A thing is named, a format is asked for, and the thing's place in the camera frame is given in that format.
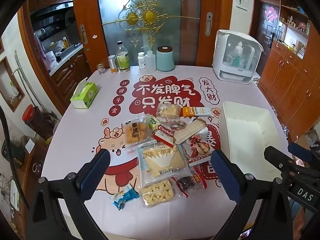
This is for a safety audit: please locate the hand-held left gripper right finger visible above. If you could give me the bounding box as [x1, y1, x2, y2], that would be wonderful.
[211, 149, 292, 240]

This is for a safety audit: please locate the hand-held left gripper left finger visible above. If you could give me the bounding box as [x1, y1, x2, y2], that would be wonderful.
[26, 148, 111, 240]

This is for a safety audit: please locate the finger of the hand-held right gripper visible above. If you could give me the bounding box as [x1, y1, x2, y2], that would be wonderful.
[264, 146, 304, 174]
[287, 142, 320, 167]

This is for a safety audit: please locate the blue white small packet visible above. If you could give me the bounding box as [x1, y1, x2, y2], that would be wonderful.
[110, 184, 139, 210]

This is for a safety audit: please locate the dark red date packet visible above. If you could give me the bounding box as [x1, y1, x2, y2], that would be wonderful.
[172, 172, 208, 198]

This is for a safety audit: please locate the red white sausage packet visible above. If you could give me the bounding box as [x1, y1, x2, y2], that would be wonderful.
[186, 127, 218, 167]

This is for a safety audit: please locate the white plastic bin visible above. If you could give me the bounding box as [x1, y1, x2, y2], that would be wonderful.
[218, 101, 293, 167]

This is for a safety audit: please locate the white wafer packet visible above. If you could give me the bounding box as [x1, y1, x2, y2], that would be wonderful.
[174, 119, 207, 145]

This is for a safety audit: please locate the yellow snack packet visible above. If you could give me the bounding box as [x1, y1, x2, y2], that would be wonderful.
[124, 119, 152, 151]

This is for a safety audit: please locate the clear puffed snack packet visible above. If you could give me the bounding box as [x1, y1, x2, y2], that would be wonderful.
[139, 177, 176, 208]

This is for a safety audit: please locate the orange white bar packet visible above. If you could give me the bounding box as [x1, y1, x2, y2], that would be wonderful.
[181, 106, 213, 118]

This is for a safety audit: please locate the dark nut packet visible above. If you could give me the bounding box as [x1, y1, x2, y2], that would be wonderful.
[166, 119, 188, 131]

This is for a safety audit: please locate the red cookie packet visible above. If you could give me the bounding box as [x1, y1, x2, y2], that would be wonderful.
[152, 124, 175, 148]

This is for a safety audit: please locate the small green snack packet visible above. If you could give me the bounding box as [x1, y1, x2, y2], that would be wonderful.
[149, 115, 160, 130]

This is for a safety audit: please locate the clear pale cracker packet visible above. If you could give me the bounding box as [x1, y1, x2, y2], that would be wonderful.
[156, 104, 181, 120]

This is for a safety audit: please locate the cardboard box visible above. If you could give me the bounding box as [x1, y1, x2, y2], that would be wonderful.
[295, 130, 320, 153]

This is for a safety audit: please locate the wooden sideboard cabinet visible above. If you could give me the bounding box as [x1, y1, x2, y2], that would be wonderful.
[259, 40, 320, 140]

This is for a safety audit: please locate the printed pink tablecloth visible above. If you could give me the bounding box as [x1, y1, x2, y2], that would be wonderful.
[40, 65, 304, 240]

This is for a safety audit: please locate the red lid jar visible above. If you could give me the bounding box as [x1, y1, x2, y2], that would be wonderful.
[22, 104, 54, 140]

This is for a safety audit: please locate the green tissue box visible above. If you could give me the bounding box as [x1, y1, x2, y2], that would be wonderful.
[70, 77, 98, 109]

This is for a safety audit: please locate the kitchen counter cabinet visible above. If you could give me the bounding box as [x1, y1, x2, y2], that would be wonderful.
[49, 50, 92, 115]

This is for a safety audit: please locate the white countertop appliance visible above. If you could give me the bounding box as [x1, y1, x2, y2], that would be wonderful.
[212, 29, 263, 84]

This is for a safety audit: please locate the dark entrance door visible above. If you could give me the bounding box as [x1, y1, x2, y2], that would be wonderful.
[250, 0, 280, 75]

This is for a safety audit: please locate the white baby bottle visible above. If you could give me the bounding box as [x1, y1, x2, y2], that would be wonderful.
[234, 42, 244, 60]

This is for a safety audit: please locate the metal lid jar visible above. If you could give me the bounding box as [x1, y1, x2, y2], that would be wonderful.
[108, 55, 119, 73]

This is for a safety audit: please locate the glass bottle green label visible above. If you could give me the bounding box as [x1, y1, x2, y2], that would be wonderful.
[116, 41, 130, 72]

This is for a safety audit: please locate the translucent plastic bottle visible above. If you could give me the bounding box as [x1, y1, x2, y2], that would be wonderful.
[146, 50, 157, 72]

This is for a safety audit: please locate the light blue canister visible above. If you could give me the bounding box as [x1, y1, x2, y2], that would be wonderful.
[156, 46, 175, 72]

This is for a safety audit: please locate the wooden shelf unit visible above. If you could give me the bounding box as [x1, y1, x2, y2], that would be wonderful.
[276, 0, 320, 60]

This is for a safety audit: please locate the red door decoration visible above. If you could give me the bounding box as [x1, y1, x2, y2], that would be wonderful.
[266, 6, 278, 22]

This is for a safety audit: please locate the frosted glass sliding door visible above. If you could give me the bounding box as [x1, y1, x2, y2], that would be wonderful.
[96, 0, 203, 67]

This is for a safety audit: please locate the wooden picture frame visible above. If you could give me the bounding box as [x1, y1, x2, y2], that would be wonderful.
[0, 56, 25, 112]

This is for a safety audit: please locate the metal door handle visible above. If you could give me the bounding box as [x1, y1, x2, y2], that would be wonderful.
[80, 24, 88, 44]
[205, 12, 213, 36]

